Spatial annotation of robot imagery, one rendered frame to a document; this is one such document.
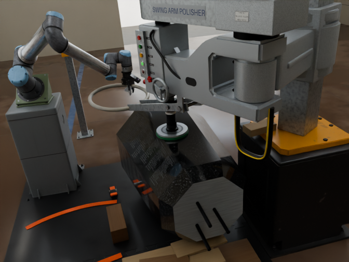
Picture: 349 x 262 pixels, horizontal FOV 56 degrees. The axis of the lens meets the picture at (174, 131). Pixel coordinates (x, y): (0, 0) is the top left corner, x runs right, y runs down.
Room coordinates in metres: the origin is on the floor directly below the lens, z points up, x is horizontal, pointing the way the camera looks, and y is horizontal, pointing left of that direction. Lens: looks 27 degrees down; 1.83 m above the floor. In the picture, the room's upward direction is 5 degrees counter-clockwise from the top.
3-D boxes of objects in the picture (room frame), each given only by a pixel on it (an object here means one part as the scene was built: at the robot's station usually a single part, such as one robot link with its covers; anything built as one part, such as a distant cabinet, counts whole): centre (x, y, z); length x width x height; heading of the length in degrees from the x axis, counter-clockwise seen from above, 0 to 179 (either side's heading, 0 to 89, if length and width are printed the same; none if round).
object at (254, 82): (1.49, -0.40, 1.33); 0.19 x 0.19 x 0.20
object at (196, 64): (1.69, -0.22, 1.29); 0.74 x 0.23 x 0.49; 39
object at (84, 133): (3.74, 1.12, 0.54); 0.20 x 0.20 x 1.09; 12
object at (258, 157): (1.49, -0.39, 1.04); 0.23 x 0.03 x 0.32; 39
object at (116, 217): (1.99, 0.50, 0.07); 0.30 x 0.12 x 0.12; 15
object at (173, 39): (1.94, -0.03, 1.30); 0.36 x 0.22 x 0.45; 39
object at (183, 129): (2.00, 0.02, 0.83); 0.21 x 0.21 x 0.01
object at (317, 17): (1.97, -0.83, 1.36); 0.35 x 0.35 x 0.41
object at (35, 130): (2.71, 1.18, 0.43); 0.50 x 0.50 x 0.85; 9
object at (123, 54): (2.72, 0.35, 1.16); 0.10 x 0.09 x 0.12; 89
